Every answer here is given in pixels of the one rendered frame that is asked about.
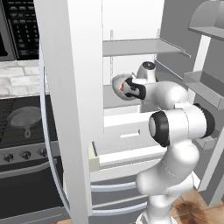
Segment grey door bin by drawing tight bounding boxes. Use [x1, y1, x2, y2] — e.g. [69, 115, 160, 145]
[182, 69, 224, 111]
[194, 130, 221, 151]
[188, 0, 224, 41]

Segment grey right fridge door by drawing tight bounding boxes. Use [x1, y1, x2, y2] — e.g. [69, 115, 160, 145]
[157, 0, 224, 207]

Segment grey fridge shelf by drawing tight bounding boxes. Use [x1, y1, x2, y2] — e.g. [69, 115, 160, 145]
[102, 38, 192, 58]

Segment curved grey fridge door handle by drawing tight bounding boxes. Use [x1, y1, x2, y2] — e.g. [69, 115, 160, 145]
[38, 40, 73, 214]

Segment white left fridge door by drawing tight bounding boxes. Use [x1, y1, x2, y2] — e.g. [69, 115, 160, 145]
[33, 0, 105, 224]

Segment steel and black stove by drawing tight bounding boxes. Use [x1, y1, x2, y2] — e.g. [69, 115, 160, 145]
[0, 93, 71, 224]

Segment grey stove knob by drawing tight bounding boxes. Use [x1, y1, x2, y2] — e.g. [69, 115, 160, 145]
[20, 150, 32, 161]
[3, 152, 15, 164]
[38, 147, 48, 158]

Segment white fridge cabinet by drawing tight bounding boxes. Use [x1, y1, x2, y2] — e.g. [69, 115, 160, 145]
[87, 0, 202, 224]

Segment white fridge drawer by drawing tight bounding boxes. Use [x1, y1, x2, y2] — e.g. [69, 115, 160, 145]
[87, 111, 169, 173]

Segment grey oven door handle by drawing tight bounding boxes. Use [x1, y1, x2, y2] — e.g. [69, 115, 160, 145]
[0, 161, 51, 179]

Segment grey frying pan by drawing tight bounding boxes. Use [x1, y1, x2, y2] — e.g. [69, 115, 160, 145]
[6, 105, 43, 139]

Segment grey freezer drawer handle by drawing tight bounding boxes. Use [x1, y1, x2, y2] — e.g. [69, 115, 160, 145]
[90, 181, 138, 193]
[91, 200, 149, 217]

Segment black microwave oven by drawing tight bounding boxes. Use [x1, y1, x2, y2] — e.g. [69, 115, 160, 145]
[0, 0, 40, 62]

